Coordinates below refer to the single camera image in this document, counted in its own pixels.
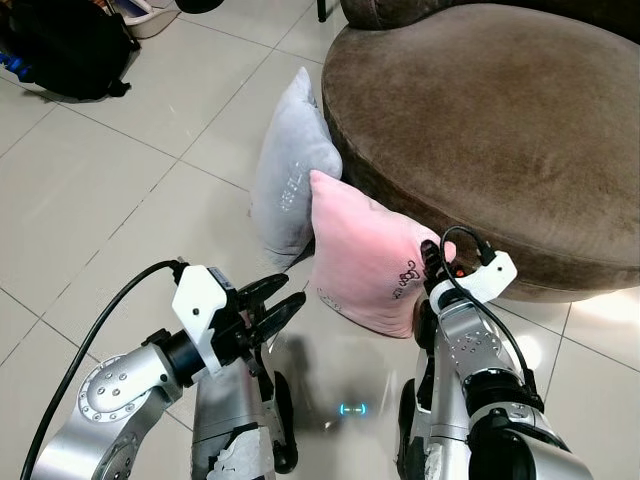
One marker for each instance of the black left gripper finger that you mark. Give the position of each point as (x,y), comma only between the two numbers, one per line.
(280,312)
(265,288)

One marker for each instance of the pink pillow with black print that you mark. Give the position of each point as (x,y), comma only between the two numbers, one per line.
(360,250)

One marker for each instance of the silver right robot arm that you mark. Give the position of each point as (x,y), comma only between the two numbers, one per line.
(470,360)

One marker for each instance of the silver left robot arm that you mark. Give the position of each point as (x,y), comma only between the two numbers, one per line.
(110,400)

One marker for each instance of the grey pillow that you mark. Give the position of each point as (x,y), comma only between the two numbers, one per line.
(290,170)

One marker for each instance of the brown velvet round sofa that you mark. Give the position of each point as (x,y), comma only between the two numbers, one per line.
(500,130)

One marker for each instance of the silver left robot leg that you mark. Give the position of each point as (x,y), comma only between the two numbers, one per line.
(235,420)

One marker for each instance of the silver robot leg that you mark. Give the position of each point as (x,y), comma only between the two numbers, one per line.
(415,440)
(235,420)

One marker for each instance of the silver right robot leg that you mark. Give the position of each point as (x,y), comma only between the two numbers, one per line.
(415,440)

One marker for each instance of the thin black furniture leg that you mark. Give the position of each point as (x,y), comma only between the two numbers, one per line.
(323,10)

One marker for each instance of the beige storage basket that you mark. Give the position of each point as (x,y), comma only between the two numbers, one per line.
(145,15)

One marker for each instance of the black backpack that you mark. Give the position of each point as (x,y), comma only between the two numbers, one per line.
(65,45)

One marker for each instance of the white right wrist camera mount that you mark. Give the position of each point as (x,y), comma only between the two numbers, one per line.
(490,277)

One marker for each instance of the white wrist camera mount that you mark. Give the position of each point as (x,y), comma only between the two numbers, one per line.
(490,277)
(197,310)

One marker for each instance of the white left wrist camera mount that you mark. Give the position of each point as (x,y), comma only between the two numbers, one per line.
(197,310)

